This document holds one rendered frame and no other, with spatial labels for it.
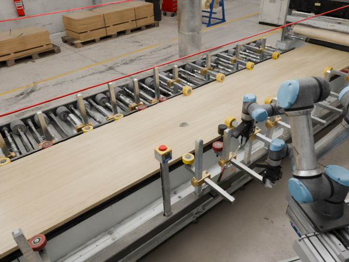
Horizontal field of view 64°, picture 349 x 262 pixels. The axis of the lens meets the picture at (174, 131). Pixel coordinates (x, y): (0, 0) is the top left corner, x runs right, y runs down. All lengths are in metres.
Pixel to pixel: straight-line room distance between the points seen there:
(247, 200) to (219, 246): 0.59
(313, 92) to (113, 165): 1.27
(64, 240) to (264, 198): 1.90
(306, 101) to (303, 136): 0.15
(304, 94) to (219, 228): 1.68
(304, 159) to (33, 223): 1.39
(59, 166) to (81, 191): 0.31
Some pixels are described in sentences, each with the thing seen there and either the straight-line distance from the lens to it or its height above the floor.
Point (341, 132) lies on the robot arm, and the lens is 1.49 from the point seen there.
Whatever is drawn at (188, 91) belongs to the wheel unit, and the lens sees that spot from 2.64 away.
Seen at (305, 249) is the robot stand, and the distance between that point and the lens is 1.49.
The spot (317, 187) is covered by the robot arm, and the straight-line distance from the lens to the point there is 1.33.
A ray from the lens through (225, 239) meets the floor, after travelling 2.59.
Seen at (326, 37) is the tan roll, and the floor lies 1.04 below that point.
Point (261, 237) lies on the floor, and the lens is 2.65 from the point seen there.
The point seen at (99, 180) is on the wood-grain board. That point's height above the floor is 0.90.
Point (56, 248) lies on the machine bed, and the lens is 1.83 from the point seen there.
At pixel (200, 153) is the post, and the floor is 1.06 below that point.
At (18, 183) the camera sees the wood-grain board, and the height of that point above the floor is 0.90.
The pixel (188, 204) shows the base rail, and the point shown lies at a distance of 1.88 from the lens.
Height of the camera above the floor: 2.12
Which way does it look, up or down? 35 degrees down
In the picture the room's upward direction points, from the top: 2 degrees counter-clockwise
